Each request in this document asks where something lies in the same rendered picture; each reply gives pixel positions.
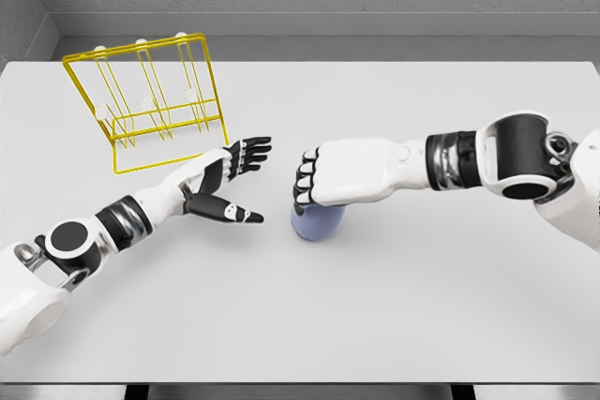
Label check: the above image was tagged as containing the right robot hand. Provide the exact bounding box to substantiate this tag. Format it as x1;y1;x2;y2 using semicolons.
292;138;399;208

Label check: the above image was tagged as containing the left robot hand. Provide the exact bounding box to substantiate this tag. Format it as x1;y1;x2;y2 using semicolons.
176;135;274;226

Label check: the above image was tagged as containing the lavender blue cup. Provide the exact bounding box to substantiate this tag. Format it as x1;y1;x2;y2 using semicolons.
289;203;348;243

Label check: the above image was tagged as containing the yellow wire cup holder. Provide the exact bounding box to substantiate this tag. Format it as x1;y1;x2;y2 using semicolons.
62;32;231;175

